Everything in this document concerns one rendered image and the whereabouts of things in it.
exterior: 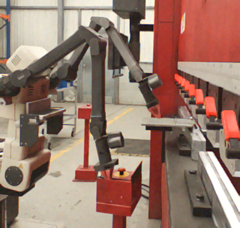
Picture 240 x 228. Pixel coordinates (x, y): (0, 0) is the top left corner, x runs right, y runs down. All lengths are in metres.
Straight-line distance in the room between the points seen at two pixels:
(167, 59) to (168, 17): 0.34
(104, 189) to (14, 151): 0.55
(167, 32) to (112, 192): 1.48
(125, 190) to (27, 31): 9.06
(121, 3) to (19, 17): 7.86
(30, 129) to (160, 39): 1.32
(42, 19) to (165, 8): 7.69
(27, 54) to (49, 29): 8.21
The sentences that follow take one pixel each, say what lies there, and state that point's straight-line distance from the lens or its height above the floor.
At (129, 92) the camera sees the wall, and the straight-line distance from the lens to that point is 8.90.
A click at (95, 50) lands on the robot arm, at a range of 1.29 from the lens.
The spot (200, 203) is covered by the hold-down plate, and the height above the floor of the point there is 0.91.
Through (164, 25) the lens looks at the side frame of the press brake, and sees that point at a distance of 2.50.
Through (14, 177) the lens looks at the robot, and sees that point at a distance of 1.76.
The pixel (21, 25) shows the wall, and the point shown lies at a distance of 10.31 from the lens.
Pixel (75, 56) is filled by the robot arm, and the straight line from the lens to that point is 1.83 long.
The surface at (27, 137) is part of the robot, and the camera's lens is 1.64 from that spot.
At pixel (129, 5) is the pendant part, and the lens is 2.69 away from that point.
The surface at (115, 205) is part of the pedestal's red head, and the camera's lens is 1.43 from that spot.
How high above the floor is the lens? 1.33
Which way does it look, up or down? 3 degrees down
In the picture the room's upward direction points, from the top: 2 degrees clockwise
